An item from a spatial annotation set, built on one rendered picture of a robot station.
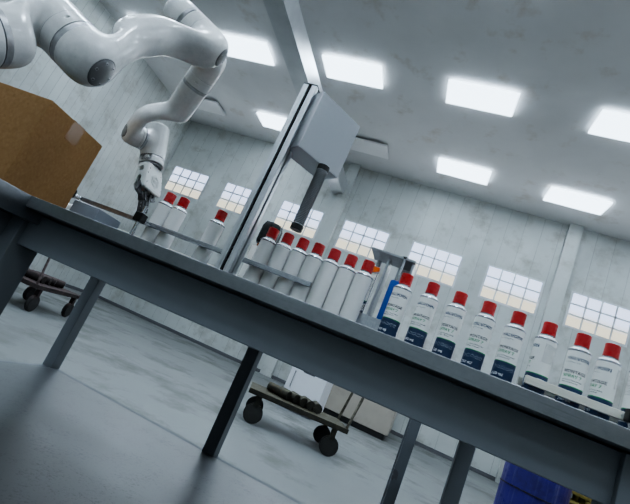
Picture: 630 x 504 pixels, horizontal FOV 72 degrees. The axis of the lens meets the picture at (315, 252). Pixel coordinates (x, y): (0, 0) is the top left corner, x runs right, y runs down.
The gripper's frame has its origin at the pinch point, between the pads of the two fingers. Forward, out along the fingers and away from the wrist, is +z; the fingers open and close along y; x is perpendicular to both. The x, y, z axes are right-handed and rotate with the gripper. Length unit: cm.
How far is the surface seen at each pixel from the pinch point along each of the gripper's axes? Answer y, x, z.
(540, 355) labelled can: -3, -119, 46
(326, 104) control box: -16, -65, -22
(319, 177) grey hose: -12, -64, -1
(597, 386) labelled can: -2, -131, 52
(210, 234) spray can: -2.8, -27.6, 11.7
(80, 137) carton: -25.2, 7.0, -11.6
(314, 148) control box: -14, -62, -9
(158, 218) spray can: -2.8, -8.5, 5.6
